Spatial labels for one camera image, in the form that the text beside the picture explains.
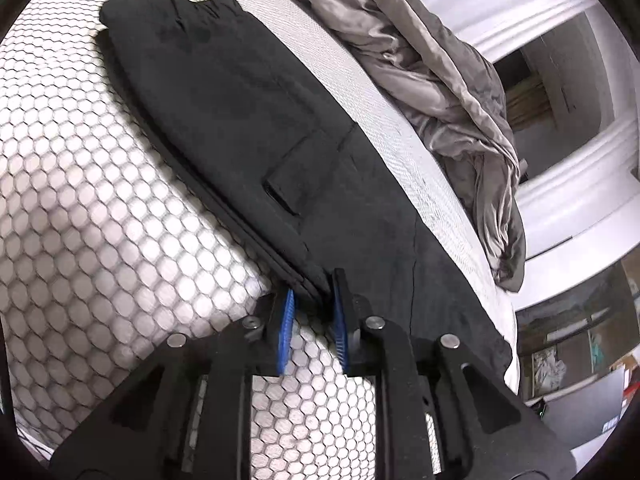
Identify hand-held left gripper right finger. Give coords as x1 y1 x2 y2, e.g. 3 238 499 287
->
333 268 577 480

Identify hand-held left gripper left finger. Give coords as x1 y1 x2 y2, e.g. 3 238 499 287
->
49 288 298 480

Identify black pants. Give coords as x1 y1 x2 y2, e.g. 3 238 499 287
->
99 0 513 391

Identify white honeycomb mesh mattress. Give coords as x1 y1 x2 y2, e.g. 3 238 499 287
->
0 0 521 480

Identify cluttered shelf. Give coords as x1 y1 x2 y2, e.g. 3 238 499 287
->
515 260 640 401

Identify dark flat panel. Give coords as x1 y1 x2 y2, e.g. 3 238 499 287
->
540 366 627 453

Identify grey crumpled blanket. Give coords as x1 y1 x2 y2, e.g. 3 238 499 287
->
281 0 527 292

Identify white door frame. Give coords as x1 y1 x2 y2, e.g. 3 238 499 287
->
400 0 640 311

